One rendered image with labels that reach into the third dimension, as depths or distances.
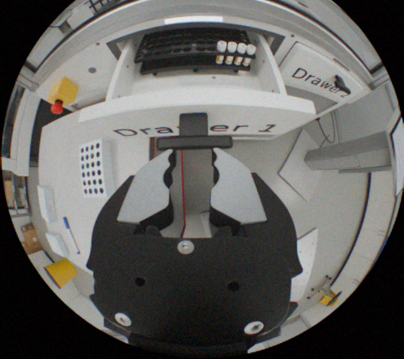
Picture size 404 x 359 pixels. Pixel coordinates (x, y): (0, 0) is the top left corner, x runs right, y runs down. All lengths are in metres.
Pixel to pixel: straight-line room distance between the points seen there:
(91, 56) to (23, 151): 0.63
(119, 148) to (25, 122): 0.65
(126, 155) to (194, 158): 0.77
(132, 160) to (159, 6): 0.29
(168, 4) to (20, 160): 0.80
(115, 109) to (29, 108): 0.75
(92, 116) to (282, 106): 0.20
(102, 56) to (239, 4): 0.24
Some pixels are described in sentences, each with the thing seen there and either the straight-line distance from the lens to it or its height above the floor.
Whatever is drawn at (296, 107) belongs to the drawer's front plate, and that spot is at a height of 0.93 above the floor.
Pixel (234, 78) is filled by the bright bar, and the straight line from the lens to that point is 0.25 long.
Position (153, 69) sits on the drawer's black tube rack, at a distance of 0.24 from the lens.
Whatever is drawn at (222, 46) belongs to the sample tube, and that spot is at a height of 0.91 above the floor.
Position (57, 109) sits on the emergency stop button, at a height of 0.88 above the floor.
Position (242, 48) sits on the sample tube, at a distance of 0.21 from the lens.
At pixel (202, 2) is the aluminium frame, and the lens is 0.22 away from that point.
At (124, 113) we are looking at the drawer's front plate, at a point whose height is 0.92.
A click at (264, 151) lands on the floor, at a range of 1.16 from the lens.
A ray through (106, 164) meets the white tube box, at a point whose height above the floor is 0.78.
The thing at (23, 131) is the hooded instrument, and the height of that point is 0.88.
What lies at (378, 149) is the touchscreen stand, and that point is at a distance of 0.91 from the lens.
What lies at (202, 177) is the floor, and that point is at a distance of 1.04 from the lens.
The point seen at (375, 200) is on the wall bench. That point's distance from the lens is 2.99.
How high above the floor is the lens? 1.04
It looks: 84 degrees down
